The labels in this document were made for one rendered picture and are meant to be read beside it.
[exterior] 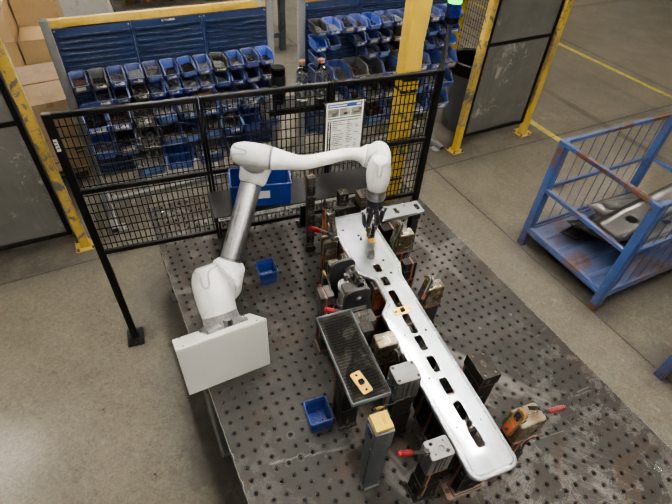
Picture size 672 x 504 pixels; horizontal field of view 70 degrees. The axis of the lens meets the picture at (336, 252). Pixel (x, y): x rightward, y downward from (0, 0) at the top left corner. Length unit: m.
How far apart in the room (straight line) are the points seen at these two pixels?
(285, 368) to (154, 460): 0.98
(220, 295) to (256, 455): 0.65
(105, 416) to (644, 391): 3.20
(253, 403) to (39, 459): 1.35
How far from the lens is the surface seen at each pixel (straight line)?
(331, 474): 1.99
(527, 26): 4.98
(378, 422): 1.57
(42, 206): 3.86
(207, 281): 2.06
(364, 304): 1.92
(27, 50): 5.77
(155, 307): 3.46
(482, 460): 1.77
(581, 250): 4.05
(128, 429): 3.00
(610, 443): 2.38
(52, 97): 4.52
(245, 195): 2.25
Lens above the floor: 2.55
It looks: 44 degrees down
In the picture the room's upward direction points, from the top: 4 degrees clockwise
